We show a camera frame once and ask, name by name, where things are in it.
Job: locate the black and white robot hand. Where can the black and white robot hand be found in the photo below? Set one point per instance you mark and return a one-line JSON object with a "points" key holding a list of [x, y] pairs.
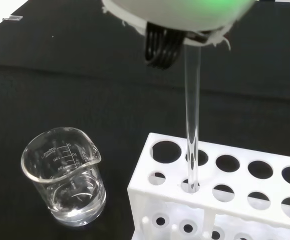
{"points": [[174, 15]]}

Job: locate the white test tube rack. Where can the white test tube rack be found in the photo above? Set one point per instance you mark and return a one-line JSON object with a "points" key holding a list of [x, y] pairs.
{"points": [[222, 205]]}

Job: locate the black bench cloth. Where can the black bench cloth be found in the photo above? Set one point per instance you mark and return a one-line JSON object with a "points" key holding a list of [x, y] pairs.
{"points": [[84, 87]]}

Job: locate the clear cloth clip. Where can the clear cloth clip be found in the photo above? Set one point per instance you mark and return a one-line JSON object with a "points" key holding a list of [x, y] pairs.
{"points": [[12, 18]]}

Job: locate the clear glass beaker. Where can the clear glass beaker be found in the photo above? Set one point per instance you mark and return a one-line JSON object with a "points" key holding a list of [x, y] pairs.
{"points": [[64, 190]]}

